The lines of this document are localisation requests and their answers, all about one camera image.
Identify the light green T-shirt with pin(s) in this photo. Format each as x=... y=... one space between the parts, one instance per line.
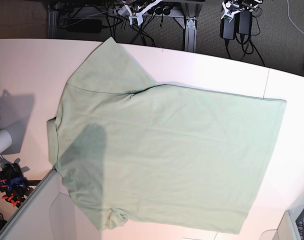
x=129 y=149

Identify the grey aluminium table leg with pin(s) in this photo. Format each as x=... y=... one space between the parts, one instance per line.
x=190 y=34

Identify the black power strip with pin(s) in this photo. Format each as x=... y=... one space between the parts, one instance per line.
x=160 y=11

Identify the left black power adapter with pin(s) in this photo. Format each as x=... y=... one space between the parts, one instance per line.
x=227 y=29

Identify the black power adapter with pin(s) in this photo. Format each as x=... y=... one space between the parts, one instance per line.
x=245 y=23
x=227 y=29

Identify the black power brick on floor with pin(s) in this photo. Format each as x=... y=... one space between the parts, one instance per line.
x=84 y=25

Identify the right black power adapter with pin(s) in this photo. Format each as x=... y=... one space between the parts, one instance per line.
x=245 y=23

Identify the white panel divider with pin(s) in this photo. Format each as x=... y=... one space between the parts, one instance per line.
x=47 y=214

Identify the white corner panel right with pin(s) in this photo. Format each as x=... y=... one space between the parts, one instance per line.
x=286 y=230

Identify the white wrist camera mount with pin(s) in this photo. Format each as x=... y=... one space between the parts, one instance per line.
x=232 y=7
x=135 y=9

